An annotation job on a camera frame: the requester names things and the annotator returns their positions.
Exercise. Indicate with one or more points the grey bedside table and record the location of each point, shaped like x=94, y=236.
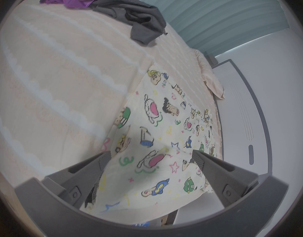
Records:
x=212, y=58

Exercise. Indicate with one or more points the bed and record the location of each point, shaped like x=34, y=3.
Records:
x=55, y=70

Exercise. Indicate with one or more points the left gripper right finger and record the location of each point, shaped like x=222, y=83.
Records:
x=223, y=181

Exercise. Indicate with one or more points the pale pink pillow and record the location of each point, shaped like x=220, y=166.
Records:
x=212, y=80

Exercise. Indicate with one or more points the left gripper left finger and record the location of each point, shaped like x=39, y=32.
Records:
x=82, y=184

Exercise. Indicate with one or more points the white printed pyjama top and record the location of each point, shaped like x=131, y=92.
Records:
x=161, y=137

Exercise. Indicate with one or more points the black garment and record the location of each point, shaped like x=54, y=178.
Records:
x=141, y=16

